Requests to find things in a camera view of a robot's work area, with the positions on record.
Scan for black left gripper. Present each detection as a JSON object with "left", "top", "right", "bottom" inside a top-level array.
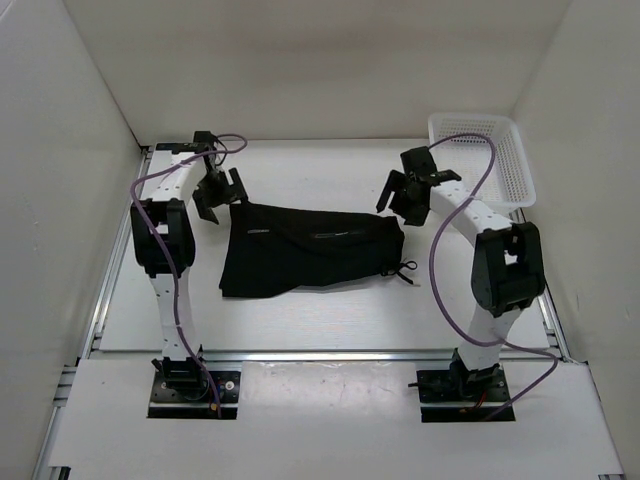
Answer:
[{"left": 192, "top": 167, "right": 248, "bottom": 223}]

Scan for black shorts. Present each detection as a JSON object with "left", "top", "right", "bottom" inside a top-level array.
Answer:
[{"left": 219, "top": 203, "right": 418, "bottom": 299}]

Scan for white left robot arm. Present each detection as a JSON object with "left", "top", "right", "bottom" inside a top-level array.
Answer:
[{"left": 129, "top": 145, "right": 246, "bottom": 366}]

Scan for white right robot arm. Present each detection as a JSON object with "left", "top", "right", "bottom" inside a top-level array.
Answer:
[{"left": 376, "top": 170, "right": 545, "bottom": 400}]

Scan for white plastic mesh basket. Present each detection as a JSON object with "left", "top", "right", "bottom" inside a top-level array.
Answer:
[{"left": 428, "top": 113, "right": 536, "bottom": 214}]

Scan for white front cover board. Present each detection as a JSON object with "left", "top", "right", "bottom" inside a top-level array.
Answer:
[{"left": 51, "top": 360, "right": 621, "bottom": 479}]

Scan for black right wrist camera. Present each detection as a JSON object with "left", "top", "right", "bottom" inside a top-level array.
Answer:
[{"left": 400, "top": 146, "right": 461, "bottom": 186}]

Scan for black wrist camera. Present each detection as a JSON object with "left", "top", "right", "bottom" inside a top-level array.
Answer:
[
  {"left": 400, "top": 146, "right": 461, "bottom": 186},
  {"left": 168, "top": 131, "right": 221, "bottom": 155}
]

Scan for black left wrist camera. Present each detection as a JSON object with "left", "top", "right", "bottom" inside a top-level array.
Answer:
[{"left": 168, "top": 131, "right": 221, "bottom": 155}]

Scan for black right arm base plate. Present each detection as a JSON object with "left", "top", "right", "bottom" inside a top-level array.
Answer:
[{"left": 407, "top": 360, "right": 516, "bottom": 423}]

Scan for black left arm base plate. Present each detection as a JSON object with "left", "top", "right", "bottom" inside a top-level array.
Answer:
[{"left": 147, "top": 359, "right": 241, "bottom": 420}]

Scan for aluminium table frame rail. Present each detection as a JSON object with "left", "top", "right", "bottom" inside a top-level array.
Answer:
[{"left": 37, "top": 144, "right": 626, "bottom": 480}]

